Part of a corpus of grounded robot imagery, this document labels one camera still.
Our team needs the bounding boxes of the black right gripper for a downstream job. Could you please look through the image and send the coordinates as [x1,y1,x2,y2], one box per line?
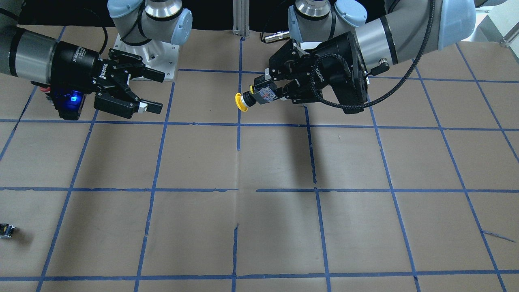
[51,41,165,119]

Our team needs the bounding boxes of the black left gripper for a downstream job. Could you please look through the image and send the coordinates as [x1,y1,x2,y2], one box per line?
[250,32,368,114]

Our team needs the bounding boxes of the yellow push button switch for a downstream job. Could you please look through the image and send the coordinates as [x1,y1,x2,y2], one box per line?
[235,83,280,112]

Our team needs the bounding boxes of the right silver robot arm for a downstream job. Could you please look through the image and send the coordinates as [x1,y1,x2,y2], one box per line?
[1,0,193,120]

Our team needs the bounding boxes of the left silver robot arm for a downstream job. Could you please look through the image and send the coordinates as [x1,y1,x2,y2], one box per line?
[235,0,502,114]

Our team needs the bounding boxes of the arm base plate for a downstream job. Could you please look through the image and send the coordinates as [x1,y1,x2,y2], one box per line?
[113,35,181,82]
[299,41,322,50]

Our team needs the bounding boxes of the aluminium frame post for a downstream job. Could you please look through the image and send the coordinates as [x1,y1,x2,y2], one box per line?
[232,0,250,39]

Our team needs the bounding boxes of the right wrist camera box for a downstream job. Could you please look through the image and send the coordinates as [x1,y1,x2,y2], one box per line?
[47,88,87,120]

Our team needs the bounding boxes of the black braided cable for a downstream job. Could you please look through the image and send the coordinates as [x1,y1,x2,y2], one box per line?
[308,0,436,111]

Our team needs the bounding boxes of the small black switch part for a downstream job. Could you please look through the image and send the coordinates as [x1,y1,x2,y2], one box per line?
[0,223,16,238]

